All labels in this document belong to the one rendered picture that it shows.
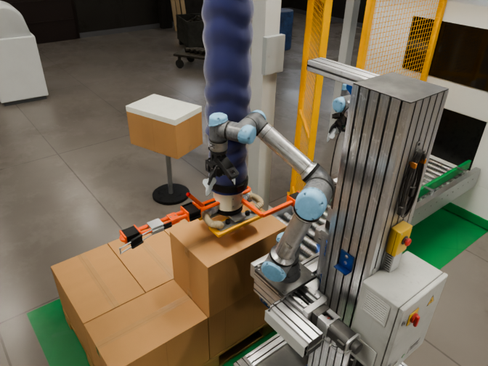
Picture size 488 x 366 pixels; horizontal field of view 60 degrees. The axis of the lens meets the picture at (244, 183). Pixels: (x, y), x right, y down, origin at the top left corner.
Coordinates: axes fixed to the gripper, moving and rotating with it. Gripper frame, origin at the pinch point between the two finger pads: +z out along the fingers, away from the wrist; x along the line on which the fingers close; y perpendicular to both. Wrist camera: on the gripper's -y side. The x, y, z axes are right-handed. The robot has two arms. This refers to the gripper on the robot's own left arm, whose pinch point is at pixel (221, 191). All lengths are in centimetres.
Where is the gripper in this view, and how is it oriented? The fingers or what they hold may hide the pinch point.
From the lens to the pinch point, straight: 185.6
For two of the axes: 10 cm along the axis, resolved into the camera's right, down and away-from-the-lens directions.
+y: -6.2, -4.3, 6.6
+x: -7.9, 3.1, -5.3
